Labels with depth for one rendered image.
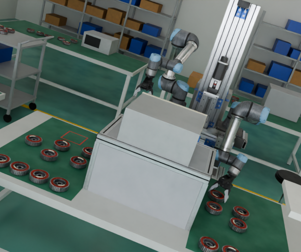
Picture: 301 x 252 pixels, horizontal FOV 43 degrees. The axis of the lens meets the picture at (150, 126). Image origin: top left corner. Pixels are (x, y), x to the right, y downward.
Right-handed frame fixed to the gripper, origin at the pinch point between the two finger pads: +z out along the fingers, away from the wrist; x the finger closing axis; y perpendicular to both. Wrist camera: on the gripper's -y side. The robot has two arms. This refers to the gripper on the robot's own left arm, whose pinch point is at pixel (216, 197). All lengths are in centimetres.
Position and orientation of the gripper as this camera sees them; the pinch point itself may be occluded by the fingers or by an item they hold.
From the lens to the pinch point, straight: 271.7
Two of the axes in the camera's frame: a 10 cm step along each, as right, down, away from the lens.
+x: -7.3, -4.4, 5.1
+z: -5.5, 8.3, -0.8
